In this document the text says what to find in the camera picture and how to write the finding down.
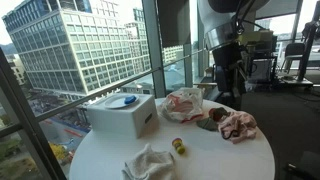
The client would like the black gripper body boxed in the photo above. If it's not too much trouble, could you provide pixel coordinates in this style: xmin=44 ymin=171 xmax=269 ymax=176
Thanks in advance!
xmin=212 ymin=43 xmax=248 ymax=69

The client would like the white towel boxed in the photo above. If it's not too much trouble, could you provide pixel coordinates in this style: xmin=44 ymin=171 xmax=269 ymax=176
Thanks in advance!
xmin=120 ymin=143 xmax=177 ymax=180

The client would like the yellow container with purple lid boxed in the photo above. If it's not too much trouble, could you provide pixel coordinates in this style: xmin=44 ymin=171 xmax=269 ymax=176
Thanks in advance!
xmin=171 ymin=137 xmax=186 ymax=155

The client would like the black equipment cart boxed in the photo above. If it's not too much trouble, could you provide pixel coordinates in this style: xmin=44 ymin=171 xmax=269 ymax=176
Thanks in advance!
xmin=248 ymin=44 xmax=279 ymax=84

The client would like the grey green cloth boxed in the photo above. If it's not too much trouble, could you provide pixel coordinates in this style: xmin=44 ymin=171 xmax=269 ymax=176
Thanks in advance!
xmin=195 ymin=107 xmax=231 ymax=132

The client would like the pink white crumpled cloth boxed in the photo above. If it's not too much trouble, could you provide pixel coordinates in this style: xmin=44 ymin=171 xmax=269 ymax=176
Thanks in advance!
xmin=157 ymin=87 xmax=205 ymax=124

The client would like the black office chair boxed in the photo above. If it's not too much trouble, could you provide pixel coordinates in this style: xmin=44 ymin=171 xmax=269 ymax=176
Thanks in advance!
xmin=281 ymin=42 xmax=306 ymax=73

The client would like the dark roller blind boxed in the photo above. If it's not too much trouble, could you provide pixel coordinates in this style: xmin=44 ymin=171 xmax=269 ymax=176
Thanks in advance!
xmin=156 ymin=0 xmax=192 ymax=48

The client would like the black tripod stand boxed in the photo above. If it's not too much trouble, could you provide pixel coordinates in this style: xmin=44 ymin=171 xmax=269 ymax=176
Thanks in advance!
xmin=298 ymin=19 xmax=320 ymax=83

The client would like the blue oval object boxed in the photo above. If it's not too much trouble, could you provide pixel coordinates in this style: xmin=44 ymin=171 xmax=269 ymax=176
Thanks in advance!
xmin=123 ymin=95 xmax=138 ymax=105

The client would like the white rectangular box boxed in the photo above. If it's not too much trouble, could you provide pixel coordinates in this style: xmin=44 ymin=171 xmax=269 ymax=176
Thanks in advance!
xmin=85 ymin=93 xmax=160 ymax=139

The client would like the white plate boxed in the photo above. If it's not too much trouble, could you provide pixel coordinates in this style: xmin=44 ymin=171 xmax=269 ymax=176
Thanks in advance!
xmin=104 ymin=94 xmax=140 ymax=110

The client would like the metal window railing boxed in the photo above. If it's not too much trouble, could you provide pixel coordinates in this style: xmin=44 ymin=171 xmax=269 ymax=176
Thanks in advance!
xmin=0 ymin=49 xmax=208 ymax=138

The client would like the olive wrist camera box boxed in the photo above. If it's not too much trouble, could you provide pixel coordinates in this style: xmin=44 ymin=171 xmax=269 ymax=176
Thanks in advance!
xmin=238 ymin=30 xmax=275 ymax=46

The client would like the black cable bundle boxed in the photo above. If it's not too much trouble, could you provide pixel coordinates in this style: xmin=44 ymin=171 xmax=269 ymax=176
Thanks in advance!
xmin=233 ymin=0 xmax=268 ymax=35

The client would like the black strap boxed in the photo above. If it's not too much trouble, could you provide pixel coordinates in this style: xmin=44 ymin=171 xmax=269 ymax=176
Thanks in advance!
xmin=221 ymin=128 xmax=239 ymax=141

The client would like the grey window post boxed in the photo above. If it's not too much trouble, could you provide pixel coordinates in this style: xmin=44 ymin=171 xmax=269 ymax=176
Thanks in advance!
xmin=142 ymin=0 xmax=167 ymax=99

